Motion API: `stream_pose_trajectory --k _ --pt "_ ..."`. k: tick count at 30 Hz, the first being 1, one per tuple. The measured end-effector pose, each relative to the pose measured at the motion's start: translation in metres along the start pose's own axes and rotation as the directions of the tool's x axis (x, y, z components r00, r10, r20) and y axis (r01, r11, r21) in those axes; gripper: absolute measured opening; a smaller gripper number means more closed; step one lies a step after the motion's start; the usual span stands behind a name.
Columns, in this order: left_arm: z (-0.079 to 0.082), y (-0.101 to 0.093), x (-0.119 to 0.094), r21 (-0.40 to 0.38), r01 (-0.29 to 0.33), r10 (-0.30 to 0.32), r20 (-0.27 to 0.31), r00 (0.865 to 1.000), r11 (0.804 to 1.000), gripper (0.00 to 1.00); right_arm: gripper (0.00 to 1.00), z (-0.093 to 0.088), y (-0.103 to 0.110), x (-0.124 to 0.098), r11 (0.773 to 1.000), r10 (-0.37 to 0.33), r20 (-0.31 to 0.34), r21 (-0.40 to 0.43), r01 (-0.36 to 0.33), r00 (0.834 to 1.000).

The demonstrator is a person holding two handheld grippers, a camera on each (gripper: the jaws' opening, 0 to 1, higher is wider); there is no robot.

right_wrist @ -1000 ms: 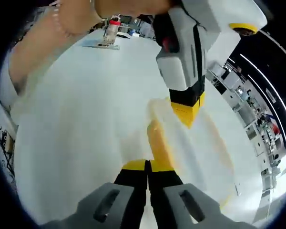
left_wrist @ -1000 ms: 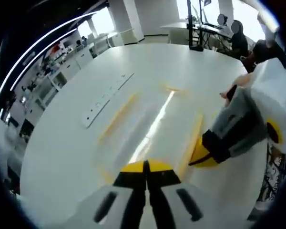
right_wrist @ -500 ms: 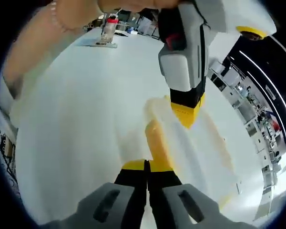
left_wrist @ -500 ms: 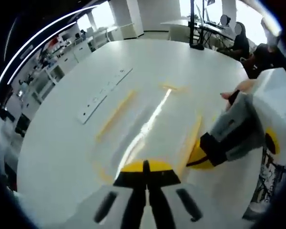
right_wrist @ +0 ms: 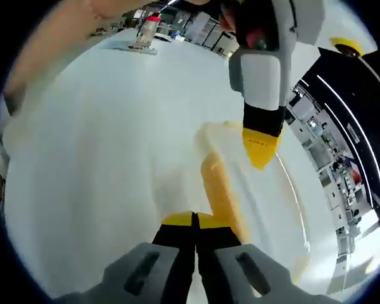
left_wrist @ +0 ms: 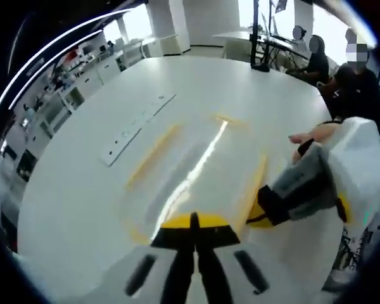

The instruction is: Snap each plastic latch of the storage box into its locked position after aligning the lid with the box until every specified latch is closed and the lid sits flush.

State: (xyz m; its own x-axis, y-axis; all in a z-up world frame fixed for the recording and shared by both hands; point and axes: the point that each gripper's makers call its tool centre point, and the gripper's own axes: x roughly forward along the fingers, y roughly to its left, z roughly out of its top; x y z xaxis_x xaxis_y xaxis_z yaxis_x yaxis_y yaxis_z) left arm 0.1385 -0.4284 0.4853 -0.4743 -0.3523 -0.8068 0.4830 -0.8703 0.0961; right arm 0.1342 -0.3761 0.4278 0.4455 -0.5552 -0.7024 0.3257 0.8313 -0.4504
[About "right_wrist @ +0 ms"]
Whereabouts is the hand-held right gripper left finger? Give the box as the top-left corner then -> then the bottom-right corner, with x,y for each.
55,211 -> 196,304

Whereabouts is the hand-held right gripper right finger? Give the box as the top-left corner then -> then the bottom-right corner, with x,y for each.
195,212 -> 340,304

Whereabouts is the clear plastic bag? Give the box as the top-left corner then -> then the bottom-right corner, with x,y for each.
151,121 -> 312,283

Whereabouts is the clear jar with red lid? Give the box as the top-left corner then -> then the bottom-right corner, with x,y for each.
136,14 -> 163,48

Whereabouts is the yellow round object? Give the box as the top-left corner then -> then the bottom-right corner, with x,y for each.
330,37 -> 365,58

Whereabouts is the glass door cabinet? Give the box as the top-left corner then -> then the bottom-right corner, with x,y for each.
186,12 -> 238,55

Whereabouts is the row of white office desks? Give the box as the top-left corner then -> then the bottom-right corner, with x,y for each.
284,84 -> 380,288

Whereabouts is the thin ceiling light strip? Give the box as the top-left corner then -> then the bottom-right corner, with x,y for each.
323,101 -> 374,212
315,74 -> 378,194

